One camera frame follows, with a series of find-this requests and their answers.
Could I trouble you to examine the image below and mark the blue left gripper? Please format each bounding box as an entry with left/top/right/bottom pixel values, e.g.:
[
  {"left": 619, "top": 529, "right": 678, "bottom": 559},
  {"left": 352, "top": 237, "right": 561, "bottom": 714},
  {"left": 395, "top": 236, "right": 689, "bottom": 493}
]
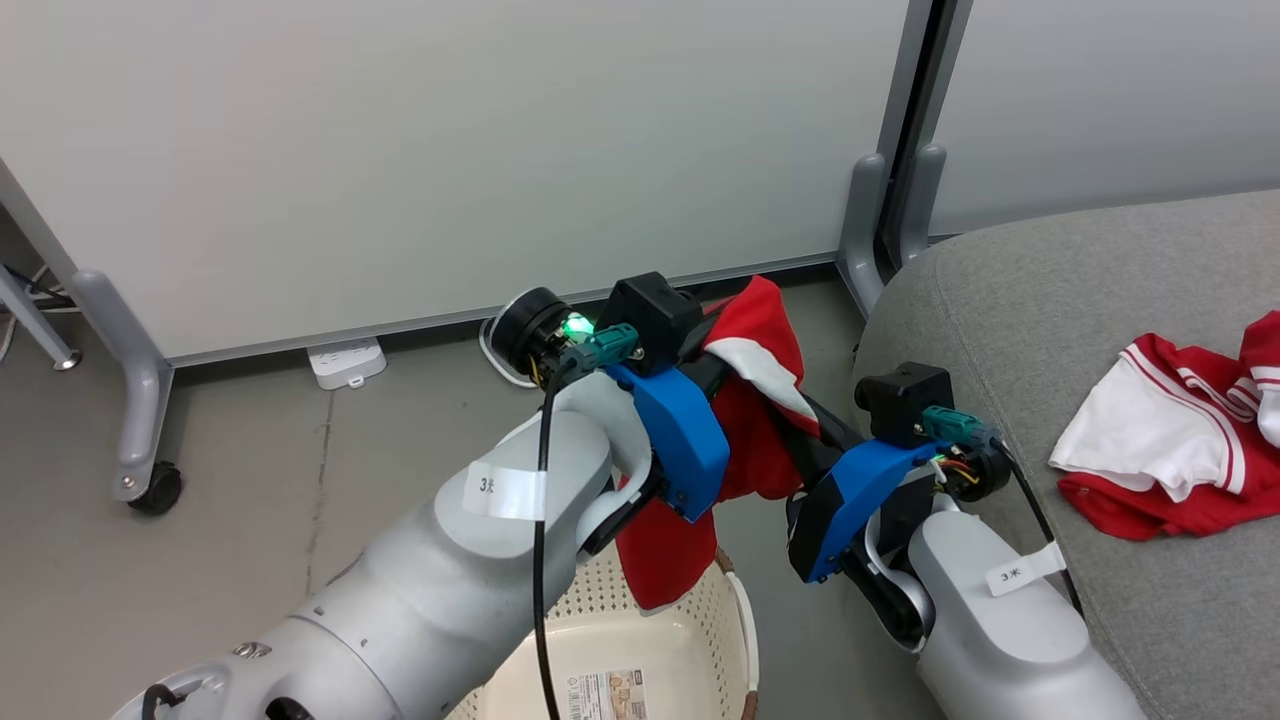
[{"left": 603, "top": 338, "right": 739, "bottom": 524}]

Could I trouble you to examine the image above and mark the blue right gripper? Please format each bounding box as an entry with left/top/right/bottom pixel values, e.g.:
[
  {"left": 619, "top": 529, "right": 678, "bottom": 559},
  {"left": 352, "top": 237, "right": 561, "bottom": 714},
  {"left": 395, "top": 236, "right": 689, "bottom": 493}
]
[{"left": 785, "top": 392, "right": 956, "bottom": 585}]

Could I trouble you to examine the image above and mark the red garment white patch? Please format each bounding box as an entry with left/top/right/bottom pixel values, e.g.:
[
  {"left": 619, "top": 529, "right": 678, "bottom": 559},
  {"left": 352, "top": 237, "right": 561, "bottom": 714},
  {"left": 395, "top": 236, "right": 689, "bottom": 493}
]
[{"left": 614, "top": 274, "right": 833, "bottom": 612}]

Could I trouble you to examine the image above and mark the red shirt white striped trim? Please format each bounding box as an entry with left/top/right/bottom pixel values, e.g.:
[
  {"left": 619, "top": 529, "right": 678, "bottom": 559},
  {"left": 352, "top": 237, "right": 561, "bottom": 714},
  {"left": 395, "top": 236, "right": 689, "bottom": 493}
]
[{"left": 1047, "top": 309, "right": 1280, "bottom": 542}]

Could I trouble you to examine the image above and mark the grey fabric sofa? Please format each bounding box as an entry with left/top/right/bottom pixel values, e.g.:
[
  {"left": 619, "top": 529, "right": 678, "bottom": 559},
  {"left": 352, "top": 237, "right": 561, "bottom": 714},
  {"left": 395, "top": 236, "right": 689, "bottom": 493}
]
[{"left": 851, "top": 189, "right": 1280, "bottom": 720}]

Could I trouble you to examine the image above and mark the white paper tag label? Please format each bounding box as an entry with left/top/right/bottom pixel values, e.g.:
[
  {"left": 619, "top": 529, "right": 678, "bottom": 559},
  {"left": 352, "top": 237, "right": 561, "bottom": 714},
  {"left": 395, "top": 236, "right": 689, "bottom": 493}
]
[
  {"left": 462, "top": 461, "right": 549, "bottom": 522},
  {"left": 985, "top": 541, "right": 1069, "bottom": 599}
]

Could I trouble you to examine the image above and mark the beige plastic laundry basket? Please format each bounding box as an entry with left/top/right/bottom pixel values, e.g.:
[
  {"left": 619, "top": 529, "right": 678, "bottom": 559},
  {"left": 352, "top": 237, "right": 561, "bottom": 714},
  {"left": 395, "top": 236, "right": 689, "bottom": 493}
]
[{"left": 445, "top": 543, "right": 762, "bottom": 720}]

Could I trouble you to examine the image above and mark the large white partition panel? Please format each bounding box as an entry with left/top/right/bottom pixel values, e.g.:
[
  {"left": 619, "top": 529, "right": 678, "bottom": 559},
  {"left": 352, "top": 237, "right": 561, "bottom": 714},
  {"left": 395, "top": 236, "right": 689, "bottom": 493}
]
[{"left": 0, "top": 0, "right": 936, "bottom": 367}]

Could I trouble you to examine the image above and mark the printed basket sticker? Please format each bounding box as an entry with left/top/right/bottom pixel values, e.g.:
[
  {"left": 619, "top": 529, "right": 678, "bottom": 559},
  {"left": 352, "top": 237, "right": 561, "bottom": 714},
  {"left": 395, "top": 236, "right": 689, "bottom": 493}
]
[{"left": 566, "top": 668, "right": 648, "bottom": 720}]

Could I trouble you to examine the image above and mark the white power strip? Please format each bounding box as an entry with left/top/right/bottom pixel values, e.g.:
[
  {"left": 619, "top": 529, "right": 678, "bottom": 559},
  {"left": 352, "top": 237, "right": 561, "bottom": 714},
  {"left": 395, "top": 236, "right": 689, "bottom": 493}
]
[{"left": 305, "top": 337, "right": 388, "bottom": 391}]

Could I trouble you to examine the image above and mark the narrow white partition panel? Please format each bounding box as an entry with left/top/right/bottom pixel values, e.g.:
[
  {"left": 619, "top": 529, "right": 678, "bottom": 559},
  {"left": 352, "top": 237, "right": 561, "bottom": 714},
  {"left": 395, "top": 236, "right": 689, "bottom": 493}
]
[{"left": 925, "top": 0, "right": 1280, "bottom": 239}]

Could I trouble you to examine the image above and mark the black caster wheel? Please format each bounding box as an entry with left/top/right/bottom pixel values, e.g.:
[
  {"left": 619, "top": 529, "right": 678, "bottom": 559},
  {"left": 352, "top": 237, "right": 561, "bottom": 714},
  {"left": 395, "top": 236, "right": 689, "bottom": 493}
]
[{"left": 127, "top": 460, "right": 185, "bottom": 517}]

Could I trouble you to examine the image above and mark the grey partition leg with caster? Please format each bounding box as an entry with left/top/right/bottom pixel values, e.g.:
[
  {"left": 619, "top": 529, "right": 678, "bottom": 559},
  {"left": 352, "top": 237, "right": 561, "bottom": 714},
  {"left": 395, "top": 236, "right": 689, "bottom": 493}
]
[{"left": 69, "top": 267, "right": 177, "bottom": 504}]

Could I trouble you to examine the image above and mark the grey metal table leg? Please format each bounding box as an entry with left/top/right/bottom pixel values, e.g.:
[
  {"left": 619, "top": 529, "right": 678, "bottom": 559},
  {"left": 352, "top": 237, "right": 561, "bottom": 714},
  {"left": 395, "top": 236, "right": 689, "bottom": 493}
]
[{"left": 0, "top": 262, "right": 84, "bottom": 372}]

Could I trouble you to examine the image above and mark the teal left camera connector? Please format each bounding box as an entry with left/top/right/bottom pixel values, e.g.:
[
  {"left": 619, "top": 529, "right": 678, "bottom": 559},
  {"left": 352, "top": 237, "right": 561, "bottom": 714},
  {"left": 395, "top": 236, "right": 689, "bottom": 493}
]
[{"left": 558, "top": 322, "right": 642, "bottom": 378}]

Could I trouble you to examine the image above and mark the teal camera connector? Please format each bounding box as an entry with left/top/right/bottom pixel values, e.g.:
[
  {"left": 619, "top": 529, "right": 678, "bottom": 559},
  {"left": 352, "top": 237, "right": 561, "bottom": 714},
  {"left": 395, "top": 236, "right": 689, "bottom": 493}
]
[
  {"left": 921, "top": 404, "right": 1002, "bottom": 453},
  {"left": 558, "top": 322, "right": 642, "bottom": 378}
]

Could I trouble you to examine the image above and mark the teal right camera connector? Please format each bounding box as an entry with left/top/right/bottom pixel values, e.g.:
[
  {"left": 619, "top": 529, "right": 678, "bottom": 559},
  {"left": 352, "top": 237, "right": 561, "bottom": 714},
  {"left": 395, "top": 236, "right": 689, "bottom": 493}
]
[{"left": 921, "top": 404, "right": 1002, "bottom": 453}]

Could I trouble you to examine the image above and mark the white coiled power cable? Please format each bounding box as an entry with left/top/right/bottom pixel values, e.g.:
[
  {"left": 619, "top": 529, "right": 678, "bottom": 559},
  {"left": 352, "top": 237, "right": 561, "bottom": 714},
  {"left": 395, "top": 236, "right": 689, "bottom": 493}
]
[{"left": 479, "top": 312, "right": 541, "bottom": 390}]

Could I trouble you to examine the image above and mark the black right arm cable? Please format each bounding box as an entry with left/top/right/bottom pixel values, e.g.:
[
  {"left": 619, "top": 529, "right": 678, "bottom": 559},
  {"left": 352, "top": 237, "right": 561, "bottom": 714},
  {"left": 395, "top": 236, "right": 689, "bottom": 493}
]
[{"left": 998, "top": 444, "right": 1087, "bottom": 618}]

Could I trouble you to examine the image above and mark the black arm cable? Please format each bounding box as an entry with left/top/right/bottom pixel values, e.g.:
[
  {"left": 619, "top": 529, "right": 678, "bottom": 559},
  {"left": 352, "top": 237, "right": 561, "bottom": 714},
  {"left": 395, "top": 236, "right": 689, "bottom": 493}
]
[
  {"left": 532, "top": 360, "right": 581, "bottom": 720},
  {"left": 998, "top": 444, "right": 1087, "bottom": 618}
]

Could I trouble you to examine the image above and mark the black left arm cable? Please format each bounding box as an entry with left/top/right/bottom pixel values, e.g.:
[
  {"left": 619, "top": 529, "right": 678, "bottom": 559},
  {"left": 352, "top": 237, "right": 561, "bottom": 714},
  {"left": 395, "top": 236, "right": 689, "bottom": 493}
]
[{"left": 532, "top": 360, "right": 581, "bottom": 720}]

